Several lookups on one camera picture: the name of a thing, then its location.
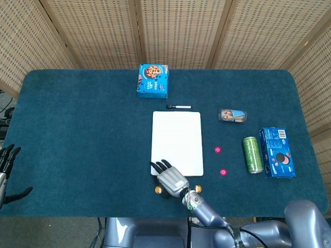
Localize clear jar of sticks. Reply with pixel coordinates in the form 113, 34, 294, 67
218, 108, 248, 124

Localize teal table cloth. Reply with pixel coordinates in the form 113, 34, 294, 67
0, 69, 328, 218

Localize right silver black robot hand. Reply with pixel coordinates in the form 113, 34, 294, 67
149, 159, 190, 199

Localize white magnetic whiteboard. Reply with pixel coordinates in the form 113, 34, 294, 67
150, 111, 204, 177

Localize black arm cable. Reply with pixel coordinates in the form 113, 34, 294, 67
188, 222, 269, 248

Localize green can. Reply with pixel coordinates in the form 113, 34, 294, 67
242, 136, 264, 174

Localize dark blue Oreo box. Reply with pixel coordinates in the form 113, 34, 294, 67
259, 127, 297, 179

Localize black gear and cables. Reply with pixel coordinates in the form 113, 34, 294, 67
0, 89, 17, 142

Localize blue-grey robot torso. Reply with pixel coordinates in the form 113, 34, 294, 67
103, 217, 191, 248

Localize woven wicker folding screen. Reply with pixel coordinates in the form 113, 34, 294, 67
0, 0, 331, 199

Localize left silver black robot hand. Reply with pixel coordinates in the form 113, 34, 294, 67
0, 144, 34, 209

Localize blue chocolate chip cookie box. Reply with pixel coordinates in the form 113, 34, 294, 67
136, 63, 170, 100

